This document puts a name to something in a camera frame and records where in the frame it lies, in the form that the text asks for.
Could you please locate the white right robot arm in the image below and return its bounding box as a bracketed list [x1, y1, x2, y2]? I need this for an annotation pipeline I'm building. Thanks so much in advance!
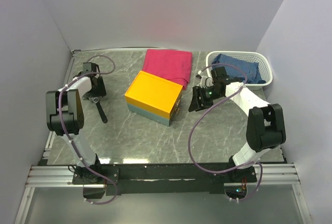
[188, 66, 286, 182]

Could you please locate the white plastic basket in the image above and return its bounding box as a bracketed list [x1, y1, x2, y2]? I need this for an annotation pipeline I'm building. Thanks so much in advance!
[205, 51, 273, 90]

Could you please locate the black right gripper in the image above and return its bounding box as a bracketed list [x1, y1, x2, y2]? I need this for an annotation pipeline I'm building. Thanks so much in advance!
[188, 86, 223, 112]

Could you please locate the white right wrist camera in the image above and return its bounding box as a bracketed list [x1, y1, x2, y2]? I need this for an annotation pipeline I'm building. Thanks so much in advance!
[196, 71, 213, 88]

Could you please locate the aluminium rail frame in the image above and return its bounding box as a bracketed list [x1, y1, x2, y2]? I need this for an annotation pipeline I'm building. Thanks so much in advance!
[15, 55, 104, 223]

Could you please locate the orange drawer box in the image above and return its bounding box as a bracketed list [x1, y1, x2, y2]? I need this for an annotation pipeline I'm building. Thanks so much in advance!
[124, 71, 183, 126]

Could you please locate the pink folded cloth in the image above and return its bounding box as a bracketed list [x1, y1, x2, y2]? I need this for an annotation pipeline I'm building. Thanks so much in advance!
[142, 49, 192, 90]

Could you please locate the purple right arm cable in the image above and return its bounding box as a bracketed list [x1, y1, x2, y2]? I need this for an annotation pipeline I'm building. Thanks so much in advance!
[188, 64, 263, 201]

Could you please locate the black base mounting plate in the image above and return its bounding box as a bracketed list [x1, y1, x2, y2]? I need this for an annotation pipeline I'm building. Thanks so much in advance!
[72, 163, 257, 198]

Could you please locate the black adjustable wrench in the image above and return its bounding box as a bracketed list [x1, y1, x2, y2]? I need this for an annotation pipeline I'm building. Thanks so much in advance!
[90, 97, 108, 123]

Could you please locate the blue checkered cloth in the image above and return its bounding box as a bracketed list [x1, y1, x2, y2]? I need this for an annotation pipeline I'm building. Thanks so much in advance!
[212, 54, 266, 84]

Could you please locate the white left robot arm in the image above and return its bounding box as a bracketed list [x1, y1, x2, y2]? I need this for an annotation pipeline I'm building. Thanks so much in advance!
[46, 62, 107, 184]

